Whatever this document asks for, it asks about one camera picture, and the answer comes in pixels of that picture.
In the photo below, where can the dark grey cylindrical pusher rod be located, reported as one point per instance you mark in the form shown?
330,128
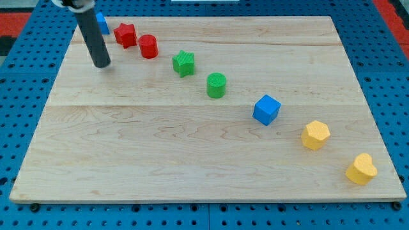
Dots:
93,38

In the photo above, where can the white rod mount collar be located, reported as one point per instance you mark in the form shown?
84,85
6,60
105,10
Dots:
75,6

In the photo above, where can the blue triangle block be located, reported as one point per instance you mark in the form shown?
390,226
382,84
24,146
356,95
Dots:
102,23

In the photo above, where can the red star block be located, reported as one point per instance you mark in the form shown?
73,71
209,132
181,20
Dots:
125,35

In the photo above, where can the green star block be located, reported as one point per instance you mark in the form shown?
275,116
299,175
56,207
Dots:
184,63

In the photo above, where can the red cylinder block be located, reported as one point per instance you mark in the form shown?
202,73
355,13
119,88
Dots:
148,46

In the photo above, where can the green cylinder block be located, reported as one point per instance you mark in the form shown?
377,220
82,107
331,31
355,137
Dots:
216,85

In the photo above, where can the blue cube block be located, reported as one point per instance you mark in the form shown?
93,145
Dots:
266,109

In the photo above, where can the light wooden board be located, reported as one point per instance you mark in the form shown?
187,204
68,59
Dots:
136,132

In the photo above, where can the yellow hexagon block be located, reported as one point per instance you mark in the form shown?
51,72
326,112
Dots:
315,135

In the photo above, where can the yellow heart block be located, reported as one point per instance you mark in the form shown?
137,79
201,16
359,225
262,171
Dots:
362,170

